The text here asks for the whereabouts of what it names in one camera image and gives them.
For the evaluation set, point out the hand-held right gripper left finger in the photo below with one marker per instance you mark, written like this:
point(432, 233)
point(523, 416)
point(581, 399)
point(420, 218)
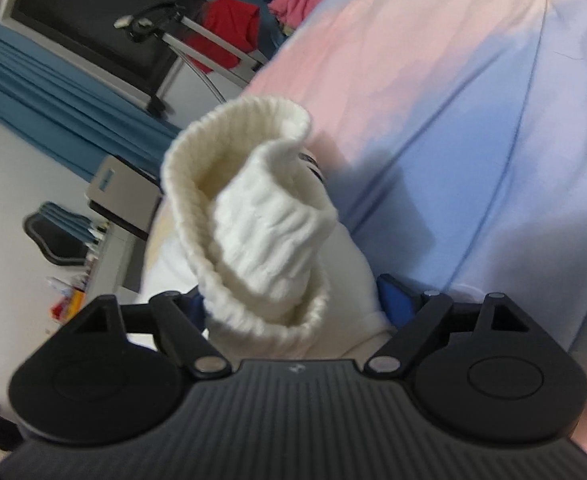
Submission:
point(173, 320)

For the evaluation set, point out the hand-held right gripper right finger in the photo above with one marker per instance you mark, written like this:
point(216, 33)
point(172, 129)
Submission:
point(396, 305)

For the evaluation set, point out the white pants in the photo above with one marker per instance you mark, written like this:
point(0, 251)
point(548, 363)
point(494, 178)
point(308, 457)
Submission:
point(253, 240)

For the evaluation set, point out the white vanity desk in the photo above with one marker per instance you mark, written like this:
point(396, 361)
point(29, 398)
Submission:
point(118, 260)

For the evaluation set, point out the orange box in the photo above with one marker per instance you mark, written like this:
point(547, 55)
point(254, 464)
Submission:
point(75, 302)

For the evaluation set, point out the wavy black-framed mirror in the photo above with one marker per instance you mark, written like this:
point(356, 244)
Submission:
point(56, 240)

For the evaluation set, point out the pastel bed sheet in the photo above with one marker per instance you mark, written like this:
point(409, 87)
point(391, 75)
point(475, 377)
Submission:
point(473, 135)

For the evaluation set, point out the garment steamer stand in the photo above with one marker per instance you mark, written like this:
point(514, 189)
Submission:
point(173, 30)

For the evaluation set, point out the red garment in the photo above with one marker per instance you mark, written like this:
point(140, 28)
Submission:
point(226, 30)

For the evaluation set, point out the dark window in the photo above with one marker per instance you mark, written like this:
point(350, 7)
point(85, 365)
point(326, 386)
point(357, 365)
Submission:
point(83, 25)

